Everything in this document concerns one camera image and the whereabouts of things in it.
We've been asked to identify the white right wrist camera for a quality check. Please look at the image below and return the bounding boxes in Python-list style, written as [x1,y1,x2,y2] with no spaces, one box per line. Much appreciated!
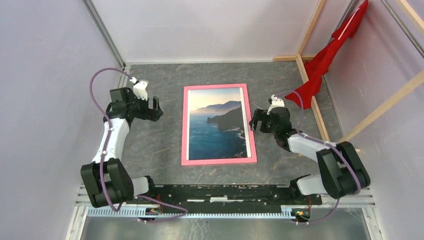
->
[266,94,285,115]

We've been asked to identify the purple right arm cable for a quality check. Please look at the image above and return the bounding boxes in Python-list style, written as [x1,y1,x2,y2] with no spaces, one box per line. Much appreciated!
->
[274,90,363,226]

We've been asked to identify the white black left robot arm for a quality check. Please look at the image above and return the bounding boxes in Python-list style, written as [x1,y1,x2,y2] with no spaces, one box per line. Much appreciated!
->
[80,87,164,208]

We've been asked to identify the aluminium side rail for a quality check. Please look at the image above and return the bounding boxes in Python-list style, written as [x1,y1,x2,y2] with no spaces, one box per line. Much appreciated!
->
[90,64,132,185]

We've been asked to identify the ocean landscape photo print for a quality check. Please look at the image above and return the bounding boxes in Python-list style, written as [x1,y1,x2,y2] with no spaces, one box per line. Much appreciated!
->
[187,87,249,162]

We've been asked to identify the red cloth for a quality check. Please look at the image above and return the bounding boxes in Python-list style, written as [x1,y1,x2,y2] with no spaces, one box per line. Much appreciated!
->
[284,0,369,110]

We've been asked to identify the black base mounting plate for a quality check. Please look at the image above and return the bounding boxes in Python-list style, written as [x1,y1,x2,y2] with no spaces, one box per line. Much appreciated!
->
[146,184,323,214]

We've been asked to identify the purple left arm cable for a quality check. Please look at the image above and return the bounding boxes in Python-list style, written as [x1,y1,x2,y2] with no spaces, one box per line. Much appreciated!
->
[89,67,189,225]

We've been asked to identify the light wooden beam structure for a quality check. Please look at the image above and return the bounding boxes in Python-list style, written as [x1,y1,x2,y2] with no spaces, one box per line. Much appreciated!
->
[273,0,424,158]

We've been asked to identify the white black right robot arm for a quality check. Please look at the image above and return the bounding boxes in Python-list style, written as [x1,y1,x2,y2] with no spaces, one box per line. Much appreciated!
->
[249,107,371,204]

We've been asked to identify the aluminium front rail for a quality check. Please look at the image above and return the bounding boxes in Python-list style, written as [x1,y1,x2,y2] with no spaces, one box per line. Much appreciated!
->
[75,184,376,208]

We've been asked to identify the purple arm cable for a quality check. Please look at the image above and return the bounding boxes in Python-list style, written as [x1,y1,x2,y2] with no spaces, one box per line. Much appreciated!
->
[274,90,363,226]
[89,67,189,225]

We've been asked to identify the white slotted cable duct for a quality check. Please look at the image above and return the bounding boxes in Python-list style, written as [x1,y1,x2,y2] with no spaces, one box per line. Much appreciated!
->
[87,206,295,220]

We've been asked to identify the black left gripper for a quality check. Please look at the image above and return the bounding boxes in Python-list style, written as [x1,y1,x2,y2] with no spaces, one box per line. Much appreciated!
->
[127,92,163,122]

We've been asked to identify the pink wooden picture frame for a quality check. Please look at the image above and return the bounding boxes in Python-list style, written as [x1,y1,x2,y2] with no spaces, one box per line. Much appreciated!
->
[180,83,259,167]

